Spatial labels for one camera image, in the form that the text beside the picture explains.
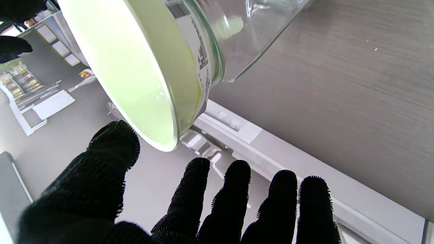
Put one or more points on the white Bosch dishwasher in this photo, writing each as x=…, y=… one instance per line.
x=51, y=142

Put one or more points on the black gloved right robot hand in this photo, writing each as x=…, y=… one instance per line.
x=17, y=8

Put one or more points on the cream plastic funnel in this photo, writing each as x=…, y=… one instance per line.
x=129, y=67

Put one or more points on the clear glass jar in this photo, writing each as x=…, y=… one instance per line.
x=257, y=30

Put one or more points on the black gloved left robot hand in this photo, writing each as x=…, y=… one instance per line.
x=84, y=196

